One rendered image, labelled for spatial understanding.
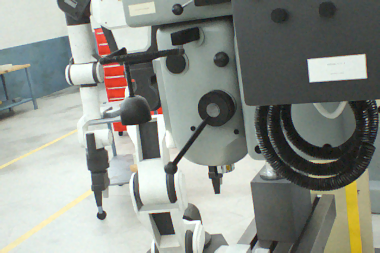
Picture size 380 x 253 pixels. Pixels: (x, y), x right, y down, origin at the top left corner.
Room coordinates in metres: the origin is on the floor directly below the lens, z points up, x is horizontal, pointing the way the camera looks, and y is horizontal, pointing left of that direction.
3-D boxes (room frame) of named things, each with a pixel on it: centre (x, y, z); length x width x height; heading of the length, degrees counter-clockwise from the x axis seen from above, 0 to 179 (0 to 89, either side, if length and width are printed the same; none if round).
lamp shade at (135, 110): (1.17, 0.12, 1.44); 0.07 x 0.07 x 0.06
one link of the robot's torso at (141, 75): (2.01, 0.12, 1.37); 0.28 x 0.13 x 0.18; 169
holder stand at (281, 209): (1.48, -0.25, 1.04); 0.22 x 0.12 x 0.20; 153
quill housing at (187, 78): (1.11, -0.07, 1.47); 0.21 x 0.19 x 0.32; 154
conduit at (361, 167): (0.82, -0.21, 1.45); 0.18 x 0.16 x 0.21; 64
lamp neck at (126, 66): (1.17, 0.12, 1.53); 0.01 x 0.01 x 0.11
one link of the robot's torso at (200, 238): (1.99, 0.12, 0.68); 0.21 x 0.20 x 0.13; 169
